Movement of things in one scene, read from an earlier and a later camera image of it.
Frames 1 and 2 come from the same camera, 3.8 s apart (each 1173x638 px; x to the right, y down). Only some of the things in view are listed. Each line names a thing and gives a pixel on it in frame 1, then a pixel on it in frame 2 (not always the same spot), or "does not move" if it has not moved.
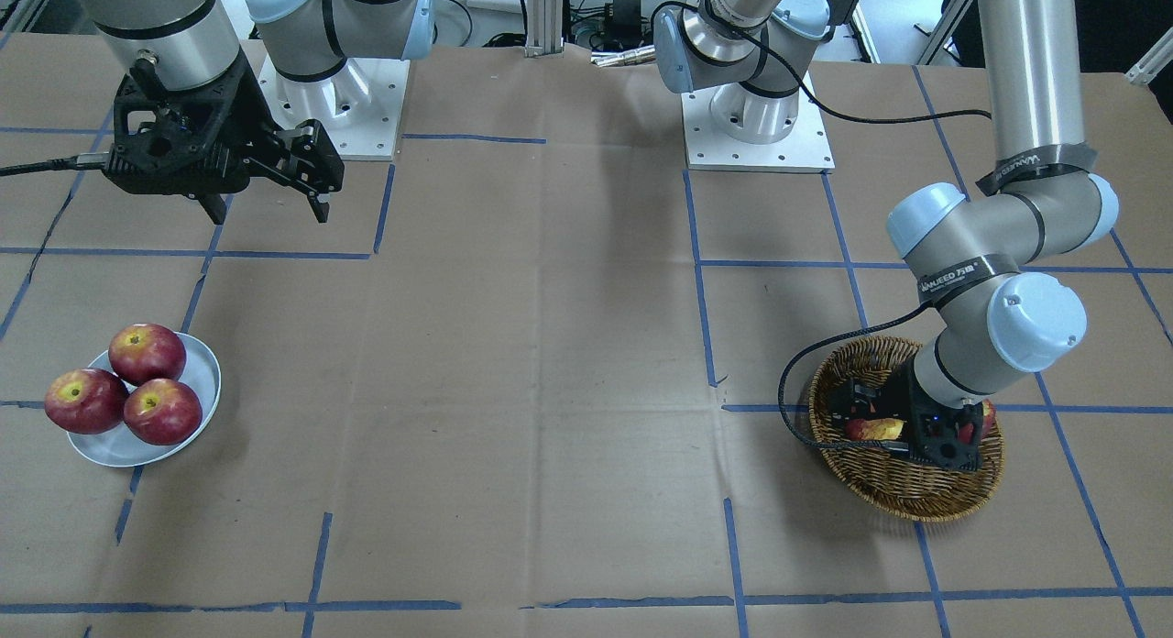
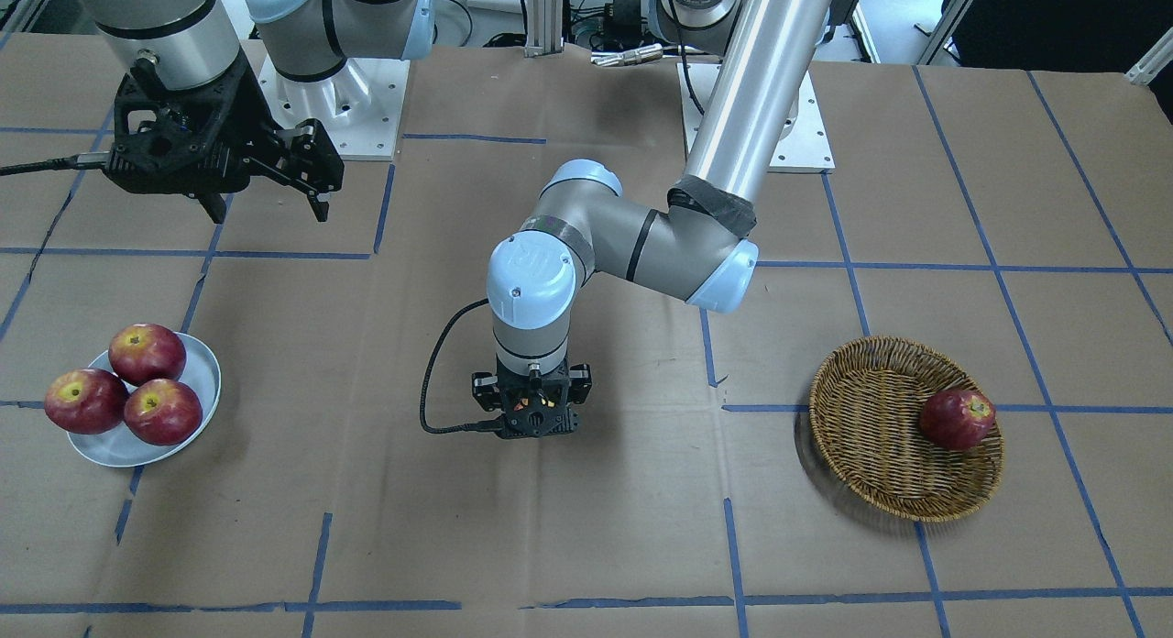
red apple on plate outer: (86, 401) does not move
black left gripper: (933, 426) to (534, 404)
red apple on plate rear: (144, 351) does not move
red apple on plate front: (163, 412) does not move
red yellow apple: (873, 429) to (525, 401)
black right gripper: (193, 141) does not move
